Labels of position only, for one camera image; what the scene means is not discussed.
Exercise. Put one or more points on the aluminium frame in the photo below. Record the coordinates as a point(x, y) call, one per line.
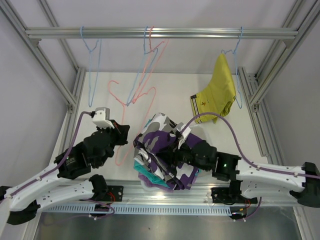
point(268, 71)

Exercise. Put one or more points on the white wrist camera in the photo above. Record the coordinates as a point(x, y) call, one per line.
point(101, 118)
point(182, 132)

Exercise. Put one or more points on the yellow trousers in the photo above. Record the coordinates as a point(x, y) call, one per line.
point(219, 94)

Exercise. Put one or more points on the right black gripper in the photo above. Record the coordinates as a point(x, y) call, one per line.
point(170, 155)

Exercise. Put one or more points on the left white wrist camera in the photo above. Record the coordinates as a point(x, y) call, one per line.
point(101, 118)

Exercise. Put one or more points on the pink hanger of teal trousers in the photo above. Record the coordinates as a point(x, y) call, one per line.
point(146, 64)

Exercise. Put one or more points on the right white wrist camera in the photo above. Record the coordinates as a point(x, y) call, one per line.
point(182, 132)

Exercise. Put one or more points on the teal trousers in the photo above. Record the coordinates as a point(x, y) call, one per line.
point(147, 144)

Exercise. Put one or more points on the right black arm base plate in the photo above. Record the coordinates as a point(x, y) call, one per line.
point(239, 205)

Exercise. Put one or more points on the white slotted cable duct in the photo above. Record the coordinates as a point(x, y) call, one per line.
point(140, 209)

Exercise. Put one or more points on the light blue wire hanger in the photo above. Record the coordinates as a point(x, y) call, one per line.
point(92, 81)

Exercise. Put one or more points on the aluminium hanging rail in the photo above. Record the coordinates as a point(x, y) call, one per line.
point(282, 33)

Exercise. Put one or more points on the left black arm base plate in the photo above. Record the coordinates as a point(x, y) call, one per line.
point(103, 205)

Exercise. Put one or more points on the blue hanger of purple trousers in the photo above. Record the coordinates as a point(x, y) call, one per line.
point(146, 53)

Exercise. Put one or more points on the blue hanger of yellow trousers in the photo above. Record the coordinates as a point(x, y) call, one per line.
point(239, 96)

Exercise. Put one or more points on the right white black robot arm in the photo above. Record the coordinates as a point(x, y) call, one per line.
point(248, 179)

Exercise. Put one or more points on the pink hanger of camouflage trousers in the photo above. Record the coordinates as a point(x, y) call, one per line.
point(124, 107)

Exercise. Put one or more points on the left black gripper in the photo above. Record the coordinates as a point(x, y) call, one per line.
point(121, 131)

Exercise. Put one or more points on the grey purple camouflage trousers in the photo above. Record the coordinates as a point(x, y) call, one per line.
point(180, 177)

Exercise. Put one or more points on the white plastic basket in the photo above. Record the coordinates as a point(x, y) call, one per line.
point(199, 132)

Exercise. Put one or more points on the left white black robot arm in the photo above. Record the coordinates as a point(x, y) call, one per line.
point(21, 203)

